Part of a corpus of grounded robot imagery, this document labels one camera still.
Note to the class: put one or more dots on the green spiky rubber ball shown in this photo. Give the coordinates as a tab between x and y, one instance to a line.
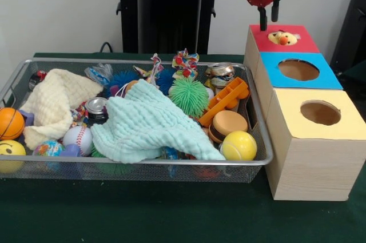
188	95

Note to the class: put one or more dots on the dark green tablecloth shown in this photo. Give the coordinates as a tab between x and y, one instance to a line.
357	74
143	214

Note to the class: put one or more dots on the cream waffle cloth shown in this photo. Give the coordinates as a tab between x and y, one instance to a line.
51	97

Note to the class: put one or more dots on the clear mesh bin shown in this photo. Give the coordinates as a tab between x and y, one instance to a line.
85	173

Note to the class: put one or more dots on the yellow smiley ball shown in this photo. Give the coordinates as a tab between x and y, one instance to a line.
12	148

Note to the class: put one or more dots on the mint green waffle cloth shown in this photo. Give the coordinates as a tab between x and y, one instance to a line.
148	123

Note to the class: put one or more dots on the crushed drink can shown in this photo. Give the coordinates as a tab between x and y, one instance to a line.
220	75

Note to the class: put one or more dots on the yellow tennis ball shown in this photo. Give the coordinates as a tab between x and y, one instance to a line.
239	145

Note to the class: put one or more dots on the orange basketball toy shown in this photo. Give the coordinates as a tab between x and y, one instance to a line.
11	123

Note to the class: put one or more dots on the wooden box with three holes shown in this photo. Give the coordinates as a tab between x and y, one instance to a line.
314	168

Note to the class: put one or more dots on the orange plastic toy block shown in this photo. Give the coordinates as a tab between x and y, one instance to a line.
225	97

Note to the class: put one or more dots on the toy hamburger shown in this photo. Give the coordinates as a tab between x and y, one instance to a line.
228	121

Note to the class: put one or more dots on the black upright panel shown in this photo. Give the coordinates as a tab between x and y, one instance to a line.
353	20

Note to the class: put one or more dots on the white baseball toy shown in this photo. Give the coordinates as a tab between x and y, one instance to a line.
77	140

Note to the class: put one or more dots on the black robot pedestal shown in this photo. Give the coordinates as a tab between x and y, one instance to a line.
160	11

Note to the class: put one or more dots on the yellow plush duck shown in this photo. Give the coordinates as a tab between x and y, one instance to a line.
283	38

